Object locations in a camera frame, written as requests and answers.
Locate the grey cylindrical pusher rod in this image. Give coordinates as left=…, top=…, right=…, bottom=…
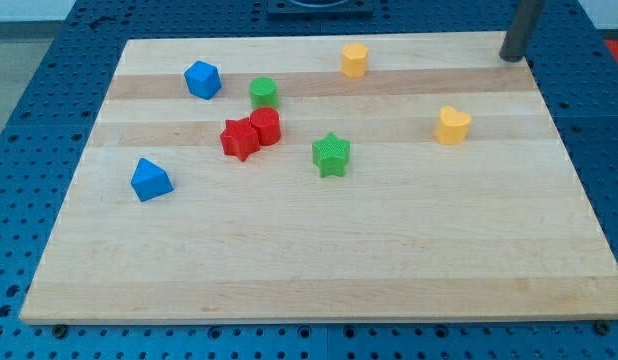
left=499, top=0, right=546, bottom=63

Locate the red cylinder block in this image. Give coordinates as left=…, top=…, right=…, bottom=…
left=250, top=106, right=281, bottom=146

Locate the green star block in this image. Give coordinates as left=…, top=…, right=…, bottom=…
left=312, top=132, right=350, bottom=178

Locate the blue triangle block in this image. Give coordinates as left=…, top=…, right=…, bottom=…
left=130, top=158, right=174, bottom=202

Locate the green cylinder block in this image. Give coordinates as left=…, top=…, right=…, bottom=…
left=249, top=77, right=279, bottom=109

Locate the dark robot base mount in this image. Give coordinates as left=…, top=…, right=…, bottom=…
left=265, top=0, right=374, bottom=18

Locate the yellow hexagon block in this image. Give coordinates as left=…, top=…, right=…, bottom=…
left=341, top=42, right=369, bottom=78

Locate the wooden board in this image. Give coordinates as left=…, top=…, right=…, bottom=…
left=20, top=31, right=618, bottom=325

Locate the yellow heart block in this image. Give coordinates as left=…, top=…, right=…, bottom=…
left=435, top=106, right=472, bottom=145

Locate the blue cube block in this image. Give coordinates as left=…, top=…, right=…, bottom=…
left=184, top=61, right=222, bottom=100

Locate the red star block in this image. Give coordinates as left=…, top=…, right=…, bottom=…
left=220, top=117, right=260, bottom=162

